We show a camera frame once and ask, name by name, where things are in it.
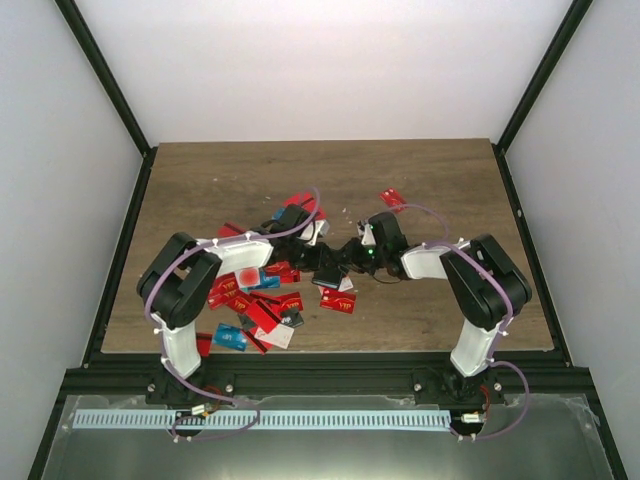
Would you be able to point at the black frame post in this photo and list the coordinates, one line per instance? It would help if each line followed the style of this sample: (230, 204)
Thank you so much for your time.
(553, 53)
(81, 31)

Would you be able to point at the white card front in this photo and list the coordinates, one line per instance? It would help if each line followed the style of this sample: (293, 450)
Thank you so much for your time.
(280, 336)

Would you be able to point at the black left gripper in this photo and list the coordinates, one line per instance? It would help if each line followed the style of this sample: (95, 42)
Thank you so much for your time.
(319, 260)

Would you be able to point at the black front frame rail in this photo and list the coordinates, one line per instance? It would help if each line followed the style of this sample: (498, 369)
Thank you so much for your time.
(425, 377)

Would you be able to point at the blue card front left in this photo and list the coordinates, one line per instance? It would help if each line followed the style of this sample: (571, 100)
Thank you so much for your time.
(230, 337)

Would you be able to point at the black frame post right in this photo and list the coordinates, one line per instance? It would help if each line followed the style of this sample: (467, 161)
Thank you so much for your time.
(553, 53)

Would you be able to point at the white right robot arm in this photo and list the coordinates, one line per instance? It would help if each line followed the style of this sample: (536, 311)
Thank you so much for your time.
(490, 290)

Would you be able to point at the light blue slotted cable duct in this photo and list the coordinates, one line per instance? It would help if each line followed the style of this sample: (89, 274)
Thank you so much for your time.
(228, 420)

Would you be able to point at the white red circle card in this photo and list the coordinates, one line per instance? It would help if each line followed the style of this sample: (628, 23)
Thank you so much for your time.
(248, 278)

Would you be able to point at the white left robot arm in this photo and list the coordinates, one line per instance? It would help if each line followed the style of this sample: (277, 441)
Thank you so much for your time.
(176, 285)

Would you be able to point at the red VIP card left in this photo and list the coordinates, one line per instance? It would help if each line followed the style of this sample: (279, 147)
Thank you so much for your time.
(223, 290)

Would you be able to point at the black frame post left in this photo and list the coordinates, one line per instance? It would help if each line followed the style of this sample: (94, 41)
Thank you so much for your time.
(81, 31)

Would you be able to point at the black card holder wallet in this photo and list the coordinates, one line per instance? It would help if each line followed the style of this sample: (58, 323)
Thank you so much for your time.
(330, 276)

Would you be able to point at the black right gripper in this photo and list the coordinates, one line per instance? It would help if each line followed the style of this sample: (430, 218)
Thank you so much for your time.
(353, 258)

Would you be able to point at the lone red VIP card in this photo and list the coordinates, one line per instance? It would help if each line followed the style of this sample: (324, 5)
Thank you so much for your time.
(393, 200)

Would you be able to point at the red striped card top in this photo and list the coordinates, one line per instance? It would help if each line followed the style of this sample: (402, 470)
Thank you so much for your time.
(304, 199)

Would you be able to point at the red striped card left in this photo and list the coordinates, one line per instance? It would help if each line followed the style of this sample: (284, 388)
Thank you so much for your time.
(229, 229)

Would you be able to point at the red VIP card centre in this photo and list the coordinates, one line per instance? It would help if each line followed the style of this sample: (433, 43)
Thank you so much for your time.
(342, 302)

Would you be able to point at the red striped card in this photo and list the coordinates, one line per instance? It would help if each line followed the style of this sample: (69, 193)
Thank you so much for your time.
(229, 229)
(304, 199)

